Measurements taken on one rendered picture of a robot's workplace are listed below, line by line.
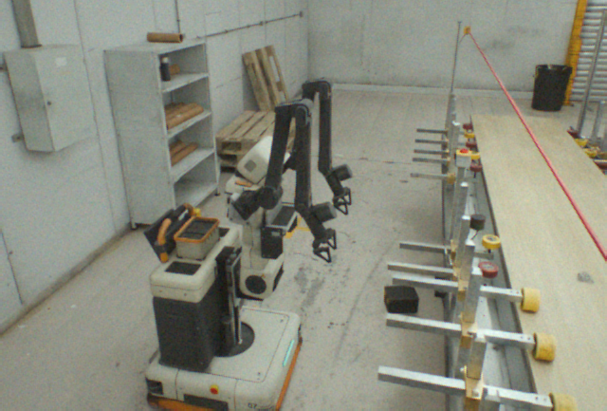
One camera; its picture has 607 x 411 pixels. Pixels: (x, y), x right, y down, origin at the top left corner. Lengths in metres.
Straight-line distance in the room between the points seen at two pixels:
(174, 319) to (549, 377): 1.52
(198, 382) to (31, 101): 1.92
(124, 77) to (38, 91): 0.91
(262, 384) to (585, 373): 1.35
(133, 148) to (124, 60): 0.71
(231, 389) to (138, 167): 2.28
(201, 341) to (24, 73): 1.89
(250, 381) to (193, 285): 0.57
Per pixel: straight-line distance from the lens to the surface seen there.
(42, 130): 3.33
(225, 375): 2.48
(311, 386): 2.79
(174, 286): 2.23
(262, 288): 2.25
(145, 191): 4.22
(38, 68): 3.22
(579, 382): 1.76
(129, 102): 4.01
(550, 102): 8.98
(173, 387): 2.58
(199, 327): 2.32
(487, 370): 2.11
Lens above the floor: 2.01
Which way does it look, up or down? 23 degrees down
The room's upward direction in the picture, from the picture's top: straight up
